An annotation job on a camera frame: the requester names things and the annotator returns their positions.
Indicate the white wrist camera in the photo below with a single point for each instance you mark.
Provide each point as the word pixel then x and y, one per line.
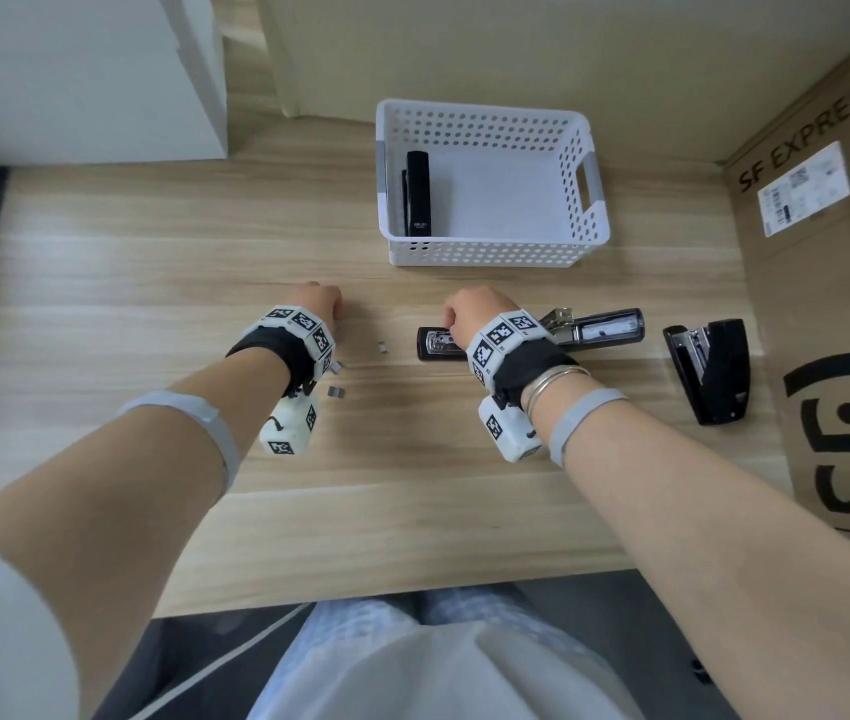
pixel 511 431
pixel 288 427

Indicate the person's left forearm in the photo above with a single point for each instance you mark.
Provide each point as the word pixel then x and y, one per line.
pixel 132 472

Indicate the brown cardboard box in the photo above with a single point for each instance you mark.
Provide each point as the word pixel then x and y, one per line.
pixel 830 307

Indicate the wrist marker band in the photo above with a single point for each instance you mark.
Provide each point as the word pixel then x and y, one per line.
pixel 503 335
pixel 305 326

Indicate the black stapler standing on end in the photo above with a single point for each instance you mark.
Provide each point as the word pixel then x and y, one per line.
pixel 721 371

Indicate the person's left fingers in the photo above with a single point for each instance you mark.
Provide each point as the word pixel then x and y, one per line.
pixel 334 301

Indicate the white cabinet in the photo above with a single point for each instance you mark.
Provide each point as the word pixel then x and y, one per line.
pixel 79 74

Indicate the person's right hand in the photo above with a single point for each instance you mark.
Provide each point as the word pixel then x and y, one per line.
pixel 479 307

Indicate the slim black stapler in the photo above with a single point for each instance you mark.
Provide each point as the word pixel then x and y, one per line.
pixel 417 194

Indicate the white shipping label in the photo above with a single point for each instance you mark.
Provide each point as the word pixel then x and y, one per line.
pixel 804 188

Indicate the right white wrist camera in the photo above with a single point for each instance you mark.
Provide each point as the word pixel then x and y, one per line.
pixel 511 431

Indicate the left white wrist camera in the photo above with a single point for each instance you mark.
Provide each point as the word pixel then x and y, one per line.
pixel 288 427

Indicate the white perforated plastic basket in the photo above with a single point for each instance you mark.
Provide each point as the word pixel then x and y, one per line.
pixel 503 194

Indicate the person's right fingers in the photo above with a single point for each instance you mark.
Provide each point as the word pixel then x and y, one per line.
pixel 454 316

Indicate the grey armband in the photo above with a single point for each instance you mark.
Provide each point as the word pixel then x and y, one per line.
pixel 199 416
pixel 582 416

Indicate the white shirt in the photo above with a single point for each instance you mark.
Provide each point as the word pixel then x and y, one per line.
pixel 440 686

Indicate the blue plaid trousers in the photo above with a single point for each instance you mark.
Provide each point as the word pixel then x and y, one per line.
pixel 470 603

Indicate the left wrist marker band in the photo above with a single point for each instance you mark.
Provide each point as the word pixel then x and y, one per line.
pixel 305 326

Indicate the person's right forearm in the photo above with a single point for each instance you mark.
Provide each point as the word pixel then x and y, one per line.
pixel 695 532

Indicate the right wrist marker band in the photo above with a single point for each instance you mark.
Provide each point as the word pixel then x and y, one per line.
pixel 503 335

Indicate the left grey armband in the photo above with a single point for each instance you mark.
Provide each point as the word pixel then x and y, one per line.
pixel 199 416

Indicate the right grey armband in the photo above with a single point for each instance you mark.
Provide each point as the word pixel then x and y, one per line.
pixel 582 416

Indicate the person's left hand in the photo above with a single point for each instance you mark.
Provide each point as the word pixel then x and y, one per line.
pixel 314 297

